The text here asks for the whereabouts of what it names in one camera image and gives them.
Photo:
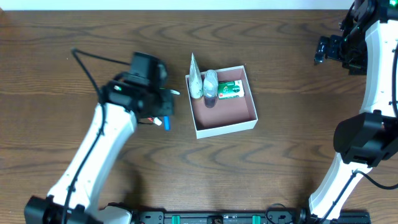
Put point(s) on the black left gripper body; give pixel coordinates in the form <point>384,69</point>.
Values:
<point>166,104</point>

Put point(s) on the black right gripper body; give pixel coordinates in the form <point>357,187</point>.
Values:
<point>326,47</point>

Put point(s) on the teal red toothpaste tube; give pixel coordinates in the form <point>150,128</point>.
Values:
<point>151,121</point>

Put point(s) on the blue disposable razor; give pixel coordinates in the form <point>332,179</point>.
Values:
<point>167,123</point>

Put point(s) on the white cosmetic tube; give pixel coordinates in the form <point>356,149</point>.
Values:
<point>195,81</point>

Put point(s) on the clear bottle dark cap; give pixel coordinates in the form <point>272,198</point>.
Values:
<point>210,88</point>

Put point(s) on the green soap packet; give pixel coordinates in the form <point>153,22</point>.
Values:
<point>232,89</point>

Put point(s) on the white cardboard box pink inside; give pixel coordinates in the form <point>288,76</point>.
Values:
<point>228,115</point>

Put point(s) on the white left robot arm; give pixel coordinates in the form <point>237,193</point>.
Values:
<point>75,196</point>

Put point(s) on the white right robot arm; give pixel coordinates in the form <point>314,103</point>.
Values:
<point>368,46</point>

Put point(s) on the green white toothbrush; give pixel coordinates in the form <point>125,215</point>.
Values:
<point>175,92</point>

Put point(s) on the black mounting rail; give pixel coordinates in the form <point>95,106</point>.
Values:
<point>278,214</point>

